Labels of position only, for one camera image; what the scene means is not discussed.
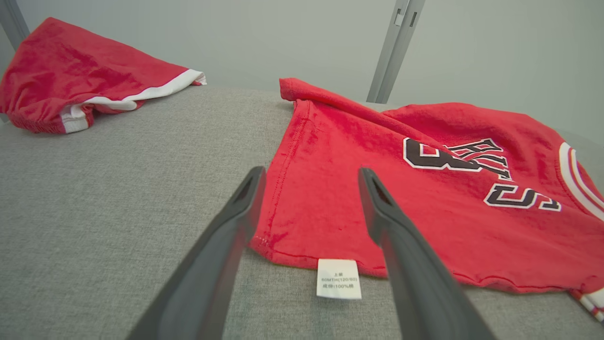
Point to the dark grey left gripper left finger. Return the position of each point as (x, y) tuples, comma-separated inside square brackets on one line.
[(207, 274)]

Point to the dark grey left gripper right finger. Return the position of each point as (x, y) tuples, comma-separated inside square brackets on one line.
[(415, 278)]

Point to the red jersey with lettering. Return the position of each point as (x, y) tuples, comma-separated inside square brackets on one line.
[(377, 179)]

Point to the red shorts with white band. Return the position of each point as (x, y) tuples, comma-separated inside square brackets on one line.
[(80, 75)]

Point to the grey metal wall post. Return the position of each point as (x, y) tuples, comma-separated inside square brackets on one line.
[(394, 52), (13, 21)]

